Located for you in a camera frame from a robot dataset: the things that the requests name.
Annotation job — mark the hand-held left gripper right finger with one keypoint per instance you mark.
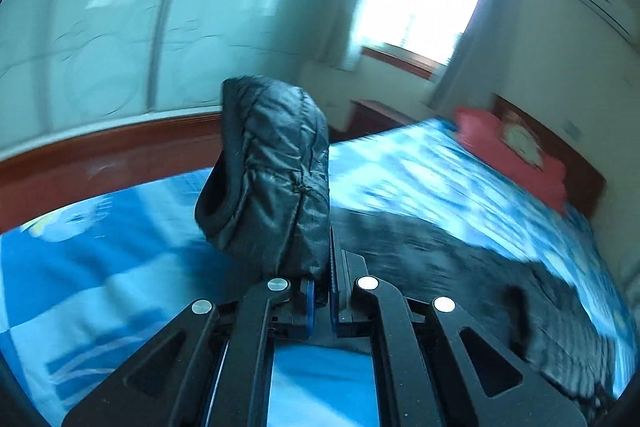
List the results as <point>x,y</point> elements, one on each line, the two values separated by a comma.
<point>333,292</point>

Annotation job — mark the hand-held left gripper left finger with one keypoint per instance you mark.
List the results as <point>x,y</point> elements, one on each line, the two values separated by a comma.
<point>309,307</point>

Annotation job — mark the black puffer jacket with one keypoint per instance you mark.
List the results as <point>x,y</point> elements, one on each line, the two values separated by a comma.
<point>272,177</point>

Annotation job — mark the brown wooden nightstand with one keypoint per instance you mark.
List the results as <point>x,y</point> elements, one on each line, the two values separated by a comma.
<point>375,122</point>

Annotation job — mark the plain red pillow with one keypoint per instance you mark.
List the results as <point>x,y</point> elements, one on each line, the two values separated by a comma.
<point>475,127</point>

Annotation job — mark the blue patterned bed sheet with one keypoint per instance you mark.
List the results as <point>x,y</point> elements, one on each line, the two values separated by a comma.
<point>90,287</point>

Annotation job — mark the red cartoon print pillow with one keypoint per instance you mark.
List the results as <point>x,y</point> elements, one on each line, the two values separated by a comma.
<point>530,157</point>

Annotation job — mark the white curtain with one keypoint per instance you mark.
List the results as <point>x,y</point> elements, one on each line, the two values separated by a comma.
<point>465,57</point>

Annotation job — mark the brown wooden headboard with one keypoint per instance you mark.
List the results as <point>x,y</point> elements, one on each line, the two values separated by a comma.
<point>580,172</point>

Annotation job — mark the white sliding door wardrobe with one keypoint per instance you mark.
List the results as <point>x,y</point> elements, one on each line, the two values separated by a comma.
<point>125,7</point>

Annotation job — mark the white wall socket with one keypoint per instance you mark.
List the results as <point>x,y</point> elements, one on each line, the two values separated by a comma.
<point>573,129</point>

